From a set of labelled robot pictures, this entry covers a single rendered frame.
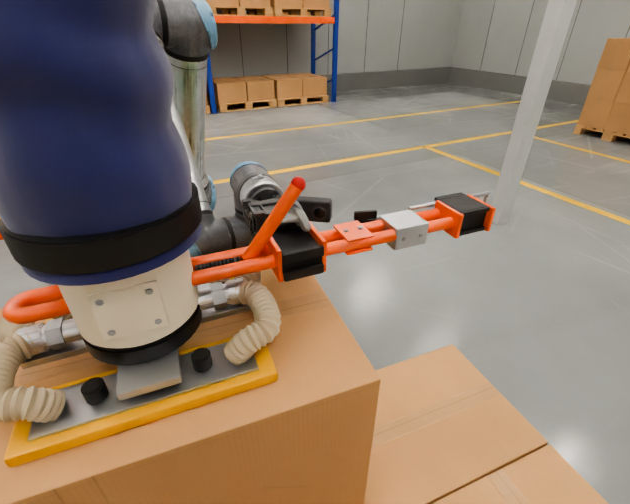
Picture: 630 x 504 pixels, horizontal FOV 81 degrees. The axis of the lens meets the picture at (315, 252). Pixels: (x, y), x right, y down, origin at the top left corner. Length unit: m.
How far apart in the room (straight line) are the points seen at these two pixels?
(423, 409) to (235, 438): 0.77
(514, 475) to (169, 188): 1.07
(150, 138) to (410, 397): 1.05
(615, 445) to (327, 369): 1.73
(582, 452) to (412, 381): 0.98
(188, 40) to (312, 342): 0.83
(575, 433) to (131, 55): 2.07
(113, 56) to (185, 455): 0.46
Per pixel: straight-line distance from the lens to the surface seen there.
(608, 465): 2.10
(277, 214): 0.57
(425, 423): 1.22
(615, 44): 7.41
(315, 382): 0.58
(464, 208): 0.76
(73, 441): 0.60
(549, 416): 2.14
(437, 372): 1.35
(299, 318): 0.68
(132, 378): 0.58
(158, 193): 0.45
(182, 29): 1.12
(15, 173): 0.45
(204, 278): 0.58
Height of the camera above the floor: 1.52
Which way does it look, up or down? 32 degrees down
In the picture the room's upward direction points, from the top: straight up
